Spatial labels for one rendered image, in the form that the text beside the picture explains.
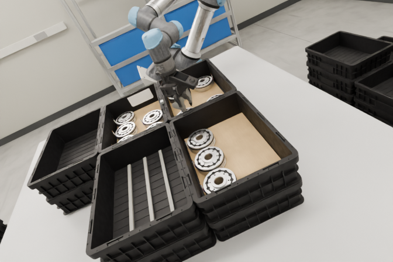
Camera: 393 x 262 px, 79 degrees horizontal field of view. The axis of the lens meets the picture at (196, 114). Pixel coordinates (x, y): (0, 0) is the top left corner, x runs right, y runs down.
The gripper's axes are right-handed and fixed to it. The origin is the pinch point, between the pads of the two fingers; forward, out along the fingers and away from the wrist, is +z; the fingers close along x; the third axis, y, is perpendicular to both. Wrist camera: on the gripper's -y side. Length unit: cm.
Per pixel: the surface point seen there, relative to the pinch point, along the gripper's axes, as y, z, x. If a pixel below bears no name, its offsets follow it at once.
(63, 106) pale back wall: 309, 73, -91
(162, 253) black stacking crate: -16, 8, 54
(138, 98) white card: 34.2, -1.3, -5.8
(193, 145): -11.2, 1.7, 19.6
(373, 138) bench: -67, 18, -5
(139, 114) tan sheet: 33.0, 4.6, 0.1
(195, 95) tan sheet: 6.0, 4.6, -15.6
